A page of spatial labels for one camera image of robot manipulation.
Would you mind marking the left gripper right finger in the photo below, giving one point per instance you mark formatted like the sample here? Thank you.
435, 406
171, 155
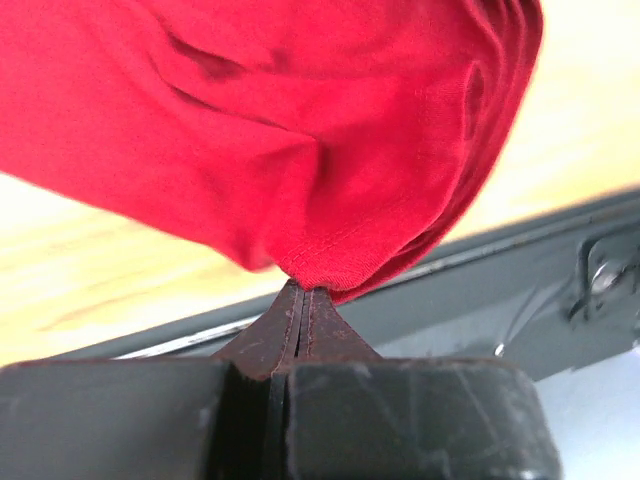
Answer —
352, 414

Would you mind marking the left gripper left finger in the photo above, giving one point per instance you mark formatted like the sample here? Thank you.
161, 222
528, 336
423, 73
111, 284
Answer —
217, 417

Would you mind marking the red t shirt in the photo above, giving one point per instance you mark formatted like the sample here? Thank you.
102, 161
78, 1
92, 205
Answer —
337, 140

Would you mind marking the aluminium frame rail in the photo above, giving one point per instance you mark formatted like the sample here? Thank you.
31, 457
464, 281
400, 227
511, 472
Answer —
556, 296

